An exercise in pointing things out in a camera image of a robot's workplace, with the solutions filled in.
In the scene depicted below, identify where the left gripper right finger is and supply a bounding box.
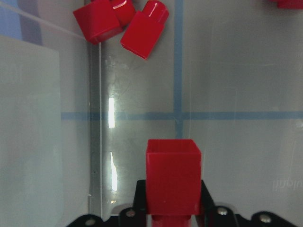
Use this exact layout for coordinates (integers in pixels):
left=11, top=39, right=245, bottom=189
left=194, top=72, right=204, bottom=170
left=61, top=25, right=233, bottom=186
left=195, top=180, right=237, bottom=227

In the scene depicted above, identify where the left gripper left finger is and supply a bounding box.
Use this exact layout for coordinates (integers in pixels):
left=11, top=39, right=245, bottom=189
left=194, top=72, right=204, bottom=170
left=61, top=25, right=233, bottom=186
left=118, top=180, right=147, bottom=227

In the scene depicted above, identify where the red block from tray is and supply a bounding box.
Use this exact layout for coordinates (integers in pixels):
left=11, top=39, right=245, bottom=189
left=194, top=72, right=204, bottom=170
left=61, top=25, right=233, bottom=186
left=146, top=139, right=202, bottom=227

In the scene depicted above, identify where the clear plastic storage box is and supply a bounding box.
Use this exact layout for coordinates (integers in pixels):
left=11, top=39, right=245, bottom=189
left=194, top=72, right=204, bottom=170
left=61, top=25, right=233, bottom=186
left=0, top=0, right=303, bottom=227

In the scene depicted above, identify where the red block in box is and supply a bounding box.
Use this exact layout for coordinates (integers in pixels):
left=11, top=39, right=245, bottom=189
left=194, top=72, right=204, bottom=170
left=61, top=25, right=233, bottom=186
left=110, top=0, right=136, bottom=27
left=120, top=0, right=169, bottom=60
left=270, top=0, right=303, bottom=9
left=73, top=0, right=123, bottom=44

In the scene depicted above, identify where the far red block in box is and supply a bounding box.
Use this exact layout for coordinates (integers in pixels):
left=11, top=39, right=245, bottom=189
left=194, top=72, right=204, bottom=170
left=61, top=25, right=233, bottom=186
left=270, top=0, right=303, bottom=9

